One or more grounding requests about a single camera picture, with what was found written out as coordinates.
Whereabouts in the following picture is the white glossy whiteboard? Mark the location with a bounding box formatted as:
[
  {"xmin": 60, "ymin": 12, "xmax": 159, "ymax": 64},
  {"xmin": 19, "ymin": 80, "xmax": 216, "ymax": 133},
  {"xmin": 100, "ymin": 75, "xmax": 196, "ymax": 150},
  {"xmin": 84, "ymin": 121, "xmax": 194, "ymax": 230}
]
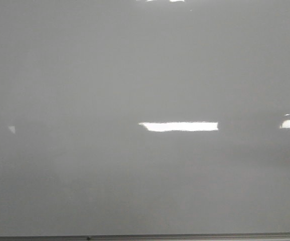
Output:
[{"xmin": 0, "ymin": 1, "xmax": 290, "ymax": 236}]

